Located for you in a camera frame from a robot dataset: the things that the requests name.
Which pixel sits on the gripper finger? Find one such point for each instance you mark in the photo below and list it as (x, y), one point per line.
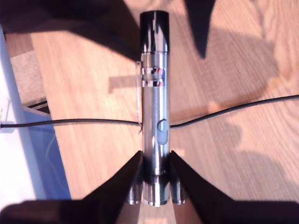
(201, 23)
(70, 14)
(201, 200)
(109, 200)

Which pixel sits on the metallic silver laser pointer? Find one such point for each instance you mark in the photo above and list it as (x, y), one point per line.
(151, 105)

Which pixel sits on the white flat panel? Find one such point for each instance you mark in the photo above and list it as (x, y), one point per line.
(14, 163)

